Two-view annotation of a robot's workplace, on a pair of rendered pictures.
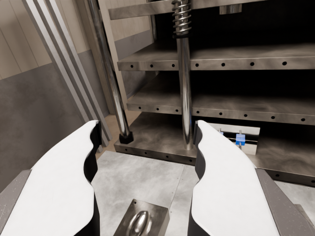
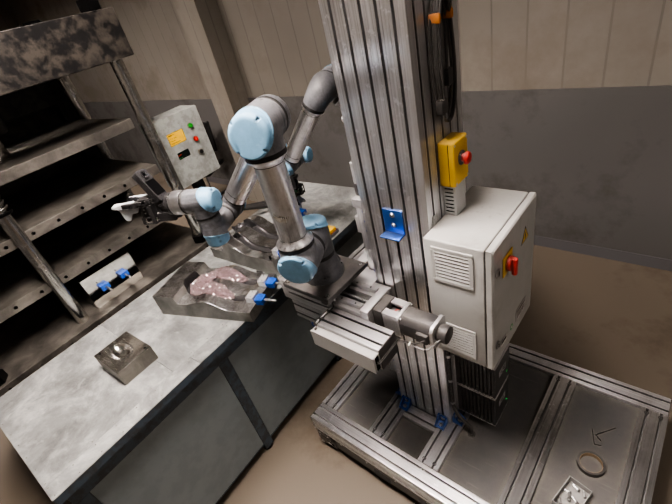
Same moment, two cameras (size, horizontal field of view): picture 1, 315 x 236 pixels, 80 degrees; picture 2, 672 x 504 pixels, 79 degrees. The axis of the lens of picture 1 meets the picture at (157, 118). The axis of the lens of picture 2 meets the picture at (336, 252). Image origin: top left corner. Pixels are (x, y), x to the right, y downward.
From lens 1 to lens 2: 1.42 m
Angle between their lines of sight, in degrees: 59
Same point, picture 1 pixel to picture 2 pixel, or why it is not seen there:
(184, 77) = (31, 249)
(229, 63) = (63, 216)
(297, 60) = (110, 190)
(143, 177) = (76, 361)
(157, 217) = (125, 338)
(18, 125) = not seen: outside the picture
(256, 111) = (114, 241)
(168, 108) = (29, 297)
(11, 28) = not seen: outside the picture
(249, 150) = (135, 276)
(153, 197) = not seen: hidden behind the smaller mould
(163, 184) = (101, 343)
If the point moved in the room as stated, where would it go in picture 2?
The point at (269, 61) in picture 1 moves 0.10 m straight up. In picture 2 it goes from (93, 200) to (81, 181)
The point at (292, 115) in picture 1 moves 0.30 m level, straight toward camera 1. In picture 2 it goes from (139, 228) to (155, 245)
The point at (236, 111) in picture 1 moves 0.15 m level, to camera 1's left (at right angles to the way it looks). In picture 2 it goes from (100, 251) to (79, 270)
